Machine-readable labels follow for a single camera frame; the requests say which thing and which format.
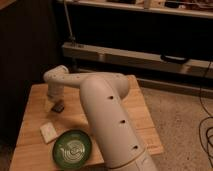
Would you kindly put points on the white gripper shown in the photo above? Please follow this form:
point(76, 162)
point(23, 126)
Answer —
point(55, 91)

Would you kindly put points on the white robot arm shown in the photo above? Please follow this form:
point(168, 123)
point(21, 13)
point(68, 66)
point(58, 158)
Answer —
point(101, 95)

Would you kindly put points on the white sponge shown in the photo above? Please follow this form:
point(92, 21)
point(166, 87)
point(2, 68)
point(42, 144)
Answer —
point(48, 132)

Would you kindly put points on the green patterned plate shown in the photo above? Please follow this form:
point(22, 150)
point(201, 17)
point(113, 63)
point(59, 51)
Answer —
point(72, 149)

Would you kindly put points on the metal rod stand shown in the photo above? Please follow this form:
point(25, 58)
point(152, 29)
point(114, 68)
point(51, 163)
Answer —
point(71, 36)

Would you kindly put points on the black handle on beam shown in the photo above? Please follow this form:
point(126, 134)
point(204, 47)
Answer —
point(177, 60)

